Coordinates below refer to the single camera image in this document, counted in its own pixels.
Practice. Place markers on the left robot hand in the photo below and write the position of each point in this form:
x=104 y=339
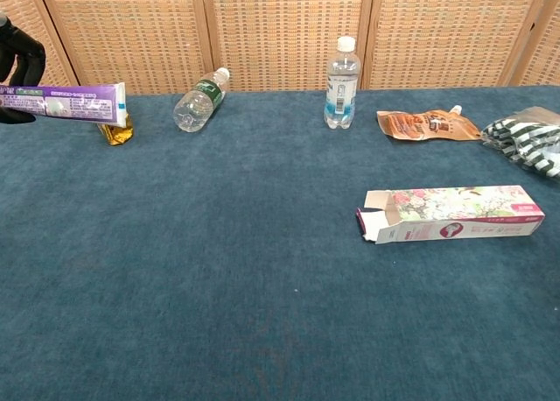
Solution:
x=30 y=64

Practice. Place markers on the purple toothpaste tube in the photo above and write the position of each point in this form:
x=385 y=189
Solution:
x=65 y=104

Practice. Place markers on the floral toothpaste box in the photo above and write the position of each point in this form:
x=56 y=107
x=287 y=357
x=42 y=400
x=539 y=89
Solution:
x=459 y=208

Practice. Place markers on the yellow foil snack pack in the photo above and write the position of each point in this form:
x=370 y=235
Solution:
x=118 y=135

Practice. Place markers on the green label water bottle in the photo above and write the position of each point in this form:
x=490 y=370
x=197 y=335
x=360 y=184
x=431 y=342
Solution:
x=197 y=105

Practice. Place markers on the wicker folding screen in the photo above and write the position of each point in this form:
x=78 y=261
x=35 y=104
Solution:
x=284 y=33

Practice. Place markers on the teal felt table cover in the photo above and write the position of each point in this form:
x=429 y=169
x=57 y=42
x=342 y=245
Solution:
x=245 y=287

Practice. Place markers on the blue label water bottle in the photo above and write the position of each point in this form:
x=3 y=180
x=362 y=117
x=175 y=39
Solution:
x=341 y=90

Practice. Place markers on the brown spout pouch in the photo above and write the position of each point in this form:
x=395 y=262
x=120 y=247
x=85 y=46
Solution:
x=420 y=125

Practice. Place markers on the striped bag in clear plastic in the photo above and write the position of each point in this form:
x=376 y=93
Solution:
x=525 y=145

